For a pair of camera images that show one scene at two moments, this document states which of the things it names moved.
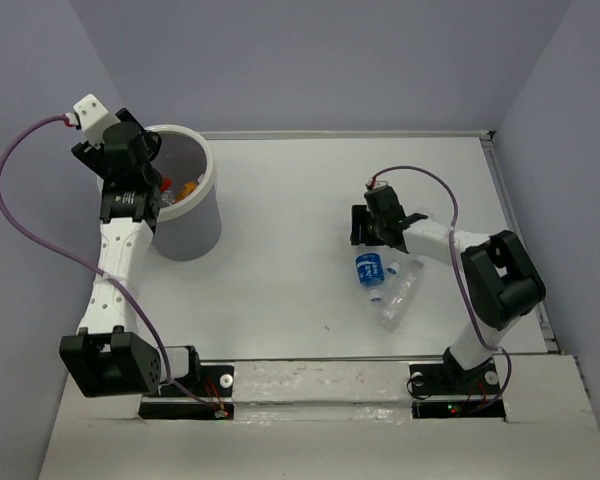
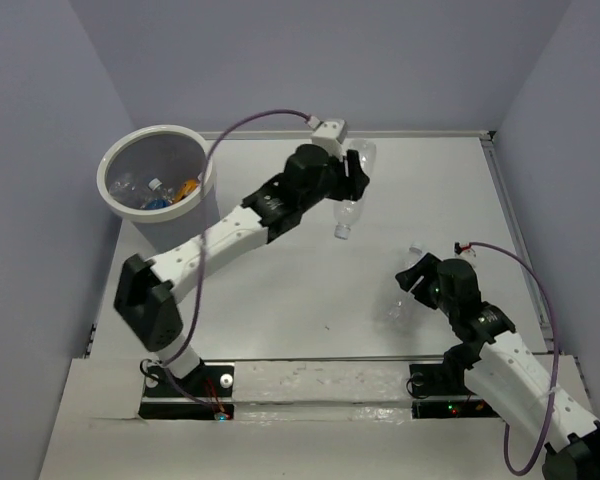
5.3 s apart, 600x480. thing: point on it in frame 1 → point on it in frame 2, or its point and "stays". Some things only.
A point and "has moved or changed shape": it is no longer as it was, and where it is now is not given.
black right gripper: x=361 y=214 → x=424 y=266
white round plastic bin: x=188 y=229 stays
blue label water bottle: x=370 y=269 has moved or changed shape
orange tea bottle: x=187 y=189 stays
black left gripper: x=95 y=159 → x=358 y=181
